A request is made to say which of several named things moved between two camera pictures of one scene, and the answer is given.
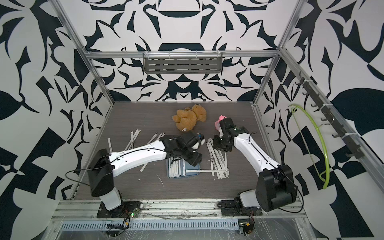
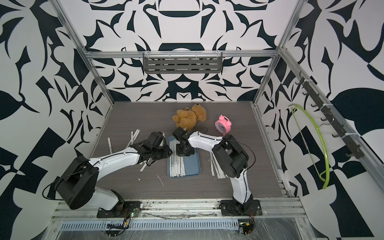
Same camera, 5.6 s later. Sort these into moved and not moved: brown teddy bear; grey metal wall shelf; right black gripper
Moved: right black gripper
Not moved: brown teddy bear; grey metal wall shelf
